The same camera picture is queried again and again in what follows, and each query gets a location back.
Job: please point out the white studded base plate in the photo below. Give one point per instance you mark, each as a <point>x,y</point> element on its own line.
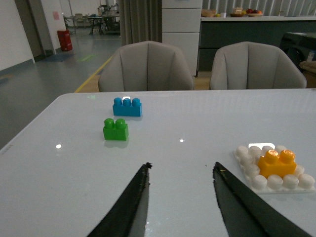
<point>247,158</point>

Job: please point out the fruit plate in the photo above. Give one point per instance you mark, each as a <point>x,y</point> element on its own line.
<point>254,13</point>

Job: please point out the grey armchair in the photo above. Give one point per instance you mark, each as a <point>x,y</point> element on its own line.
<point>146,66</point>
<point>251,65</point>

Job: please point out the blue toy block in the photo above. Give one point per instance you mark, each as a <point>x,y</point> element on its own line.
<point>127,107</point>

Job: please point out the green toy block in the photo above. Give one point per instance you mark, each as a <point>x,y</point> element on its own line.
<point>115,130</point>

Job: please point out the left grey armchair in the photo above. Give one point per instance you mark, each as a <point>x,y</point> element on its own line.
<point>146,66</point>

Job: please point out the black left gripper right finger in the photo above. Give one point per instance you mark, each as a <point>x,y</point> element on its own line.
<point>244,213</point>

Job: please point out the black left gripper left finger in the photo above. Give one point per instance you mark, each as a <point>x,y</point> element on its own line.
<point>128,216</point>

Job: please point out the red bin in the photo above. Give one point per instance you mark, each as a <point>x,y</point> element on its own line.
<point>65,40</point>

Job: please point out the wooden bowl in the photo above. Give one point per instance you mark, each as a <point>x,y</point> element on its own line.
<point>208,12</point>

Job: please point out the snack basket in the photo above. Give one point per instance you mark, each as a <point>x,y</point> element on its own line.
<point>237,12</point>

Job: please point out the yellow toy block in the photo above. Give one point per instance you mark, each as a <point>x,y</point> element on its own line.
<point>274,163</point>

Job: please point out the white drawer cabinet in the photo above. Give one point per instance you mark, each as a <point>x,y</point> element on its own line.
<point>181,28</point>

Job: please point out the background work table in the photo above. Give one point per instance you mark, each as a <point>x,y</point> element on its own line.
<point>105,24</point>

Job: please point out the grey curtain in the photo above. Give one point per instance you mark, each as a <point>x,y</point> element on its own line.
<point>140,20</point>

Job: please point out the right grey armchair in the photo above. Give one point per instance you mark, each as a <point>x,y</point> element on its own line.
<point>251,65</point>

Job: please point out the dark grey kitchen counter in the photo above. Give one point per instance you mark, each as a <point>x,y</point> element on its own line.
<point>219,32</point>

